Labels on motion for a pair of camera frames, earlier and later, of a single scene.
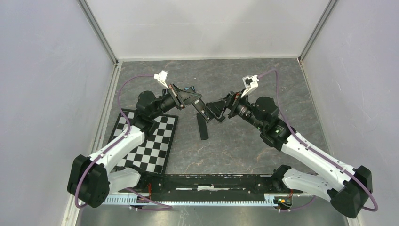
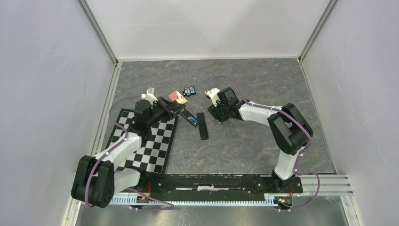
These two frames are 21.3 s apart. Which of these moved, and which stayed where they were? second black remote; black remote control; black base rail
Moved: black remote control
Stayed: second black remote; black base rail
